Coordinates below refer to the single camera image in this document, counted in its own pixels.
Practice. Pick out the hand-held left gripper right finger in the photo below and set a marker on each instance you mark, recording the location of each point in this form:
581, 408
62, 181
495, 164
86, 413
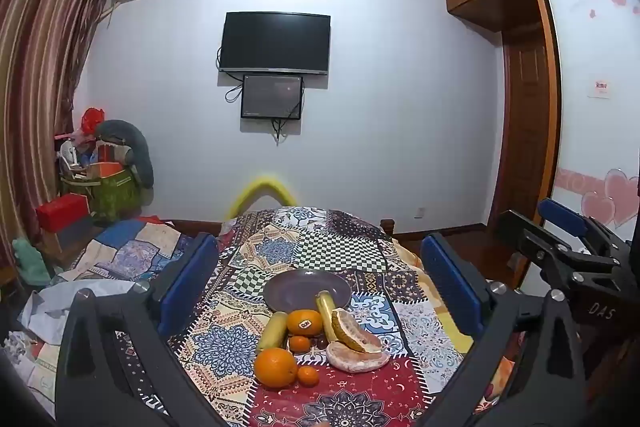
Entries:
450, 287

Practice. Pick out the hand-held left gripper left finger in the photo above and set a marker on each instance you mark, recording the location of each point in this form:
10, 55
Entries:
187, 287

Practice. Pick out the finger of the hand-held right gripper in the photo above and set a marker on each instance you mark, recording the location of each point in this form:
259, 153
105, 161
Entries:
562, 216
550, 247

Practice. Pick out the short yellow banana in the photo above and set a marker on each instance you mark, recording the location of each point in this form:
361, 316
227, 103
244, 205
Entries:
272, 332

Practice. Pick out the pomelo piece with yellow rind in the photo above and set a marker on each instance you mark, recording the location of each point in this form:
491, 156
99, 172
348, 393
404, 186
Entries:
352, 329

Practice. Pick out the grey round plate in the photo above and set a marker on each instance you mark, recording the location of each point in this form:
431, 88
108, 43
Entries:
300, 289

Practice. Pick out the orange with sticker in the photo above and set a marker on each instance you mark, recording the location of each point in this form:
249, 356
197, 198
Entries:
300, 324

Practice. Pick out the large plain orange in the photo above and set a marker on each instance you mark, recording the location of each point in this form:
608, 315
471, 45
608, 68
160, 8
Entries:
275, 368

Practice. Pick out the small tangerine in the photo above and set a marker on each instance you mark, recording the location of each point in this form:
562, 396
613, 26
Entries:
308, 376
300, 344

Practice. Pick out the long yellow banana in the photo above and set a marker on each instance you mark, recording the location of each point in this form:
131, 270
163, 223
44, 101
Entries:
326, 314

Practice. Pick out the small dark red fruit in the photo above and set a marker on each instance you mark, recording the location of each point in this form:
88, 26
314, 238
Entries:
320, 343

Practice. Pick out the white sliding door with hearts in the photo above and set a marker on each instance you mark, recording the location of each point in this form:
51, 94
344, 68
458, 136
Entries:
590, 147

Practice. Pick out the wooden door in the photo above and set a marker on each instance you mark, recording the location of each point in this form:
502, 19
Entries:
525, 132

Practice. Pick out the green storage box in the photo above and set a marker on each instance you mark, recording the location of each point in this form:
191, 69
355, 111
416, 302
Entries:
112, 197

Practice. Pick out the yellow curved chair back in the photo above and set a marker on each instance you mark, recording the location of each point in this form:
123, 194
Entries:
260, 184

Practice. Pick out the white crumpled cloth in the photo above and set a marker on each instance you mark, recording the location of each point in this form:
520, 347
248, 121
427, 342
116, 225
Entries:
55, 307

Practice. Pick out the small paper door notice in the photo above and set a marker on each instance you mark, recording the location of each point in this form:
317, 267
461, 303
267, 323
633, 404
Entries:
600, 86

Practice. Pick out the patchwork printed blanket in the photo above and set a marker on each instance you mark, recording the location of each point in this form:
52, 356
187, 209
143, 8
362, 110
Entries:
320, 242

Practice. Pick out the orange flat box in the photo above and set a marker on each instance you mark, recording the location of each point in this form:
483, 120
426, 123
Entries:
106, 170

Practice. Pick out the red box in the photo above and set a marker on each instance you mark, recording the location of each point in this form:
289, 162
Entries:
62, 212

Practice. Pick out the grey long pillow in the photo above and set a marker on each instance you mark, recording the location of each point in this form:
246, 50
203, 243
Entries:
137, 147

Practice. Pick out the teal plush toy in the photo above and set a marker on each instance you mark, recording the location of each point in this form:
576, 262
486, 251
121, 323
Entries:
30, 262

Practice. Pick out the red plastic bag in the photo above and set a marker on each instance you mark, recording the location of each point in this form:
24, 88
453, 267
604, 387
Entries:
92, 119

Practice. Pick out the striped brown curtain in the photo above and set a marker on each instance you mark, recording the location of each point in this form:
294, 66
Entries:
35, 72

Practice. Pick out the small black wall monitor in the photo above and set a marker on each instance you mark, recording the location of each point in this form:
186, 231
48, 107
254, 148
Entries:
272, 97

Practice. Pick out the black wall television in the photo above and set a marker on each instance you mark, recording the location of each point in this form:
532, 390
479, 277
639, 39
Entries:
275, 42

